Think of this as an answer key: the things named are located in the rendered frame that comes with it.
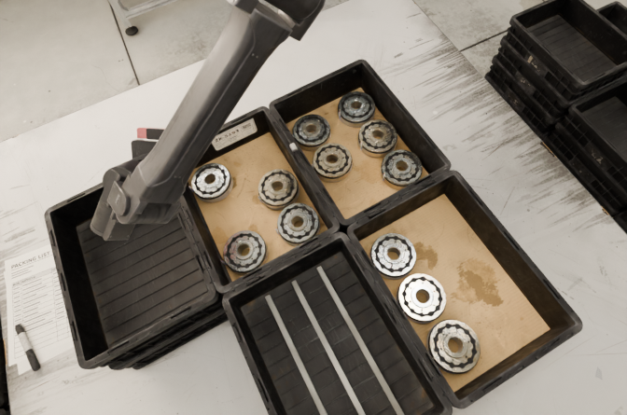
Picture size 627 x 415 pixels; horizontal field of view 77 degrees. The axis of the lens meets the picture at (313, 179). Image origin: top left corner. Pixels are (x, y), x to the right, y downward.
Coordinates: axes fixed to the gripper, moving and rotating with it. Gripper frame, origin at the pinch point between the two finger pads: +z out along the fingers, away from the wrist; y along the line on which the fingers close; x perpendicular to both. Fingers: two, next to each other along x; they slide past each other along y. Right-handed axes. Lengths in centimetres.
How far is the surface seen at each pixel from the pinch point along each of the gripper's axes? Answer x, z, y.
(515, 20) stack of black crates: -101, 93, 40
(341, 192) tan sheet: -35.8, 20.0, -11.4
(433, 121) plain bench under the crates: -64, 50, 5
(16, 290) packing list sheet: 53, 15, -44
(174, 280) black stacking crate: 2.8, 5.0, -31.3
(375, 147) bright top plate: -44, 25, 0
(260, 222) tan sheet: -16.0, 14.7, -18.9
